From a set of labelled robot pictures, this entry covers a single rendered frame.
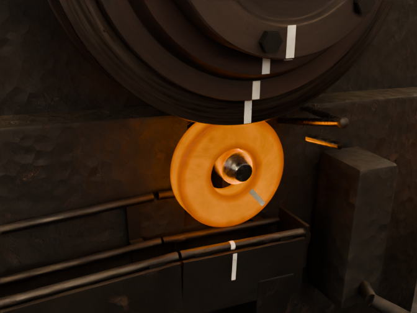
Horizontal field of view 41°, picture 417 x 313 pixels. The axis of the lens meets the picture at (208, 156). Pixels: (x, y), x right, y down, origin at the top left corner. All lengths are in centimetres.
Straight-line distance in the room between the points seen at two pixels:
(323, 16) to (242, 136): 19
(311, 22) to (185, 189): 25
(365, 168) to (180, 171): 29
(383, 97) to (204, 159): 38
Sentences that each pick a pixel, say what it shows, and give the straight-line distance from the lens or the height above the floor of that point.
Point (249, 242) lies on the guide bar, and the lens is 77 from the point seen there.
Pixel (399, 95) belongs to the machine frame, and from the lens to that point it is 100.
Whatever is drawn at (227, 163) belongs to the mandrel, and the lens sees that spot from 71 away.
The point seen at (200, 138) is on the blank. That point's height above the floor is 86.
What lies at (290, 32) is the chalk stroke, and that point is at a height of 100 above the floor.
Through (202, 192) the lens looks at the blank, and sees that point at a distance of 72.
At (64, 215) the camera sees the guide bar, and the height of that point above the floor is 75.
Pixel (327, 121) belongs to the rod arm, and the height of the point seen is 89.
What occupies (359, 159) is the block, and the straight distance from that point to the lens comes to 87.
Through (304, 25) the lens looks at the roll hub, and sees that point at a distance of 61.
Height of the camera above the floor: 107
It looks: 19 degrees down
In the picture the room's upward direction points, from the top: 3 degrees clockwise
